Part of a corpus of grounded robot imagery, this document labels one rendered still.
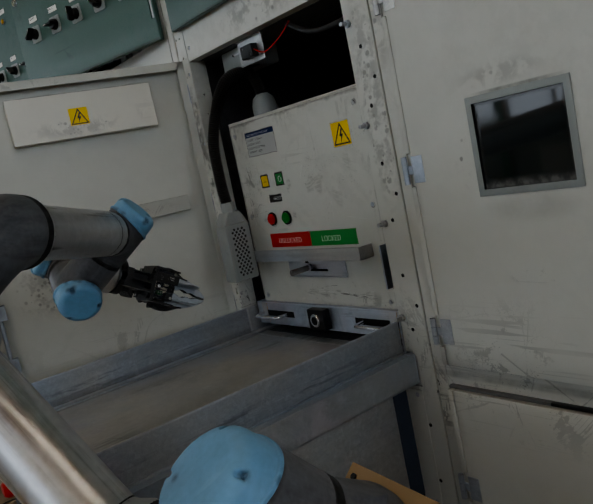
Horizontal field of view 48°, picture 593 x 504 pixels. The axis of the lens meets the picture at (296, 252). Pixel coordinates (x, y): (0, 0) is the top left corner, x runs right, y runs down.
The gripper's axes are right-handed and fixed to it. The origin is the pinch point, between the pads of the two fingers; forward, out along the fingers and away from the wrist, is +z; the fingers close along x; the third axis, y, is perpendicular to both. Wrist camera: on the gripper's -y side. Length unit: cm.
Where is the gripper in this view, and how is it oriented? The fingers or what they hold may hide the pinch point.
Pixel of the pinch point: (196, 298)
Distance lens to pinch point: 145.1
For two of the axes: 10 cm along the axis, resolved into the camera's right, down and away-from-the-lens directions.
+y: 6.1, -0.3, -7.9
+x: 2.0, -9.6, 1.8
